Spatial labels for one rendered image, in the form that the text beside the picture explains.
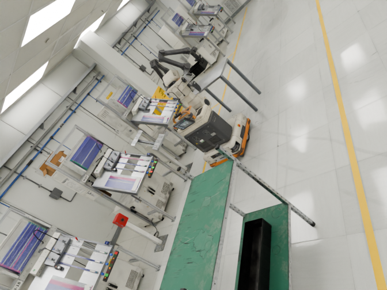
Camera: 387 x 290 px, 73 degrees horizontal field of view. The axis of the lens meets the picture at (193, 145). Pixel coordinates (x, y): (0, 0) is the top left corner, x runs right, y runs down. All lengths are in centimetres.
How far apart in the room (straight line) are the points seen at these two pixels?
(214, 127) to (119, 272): 223
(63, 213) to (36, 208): 44
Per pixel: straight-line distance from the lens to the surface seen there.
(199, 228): 164
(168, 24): 764
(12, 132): 579
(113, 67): 688
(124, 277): 389
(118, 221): 372
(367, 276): 209
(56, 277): 361
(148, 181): 433
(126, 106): 495
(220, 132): 335
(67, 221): 544
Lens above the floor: 183
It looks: 21 degrees down
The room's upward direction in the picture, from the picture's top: 52 degrees counter-clockwise
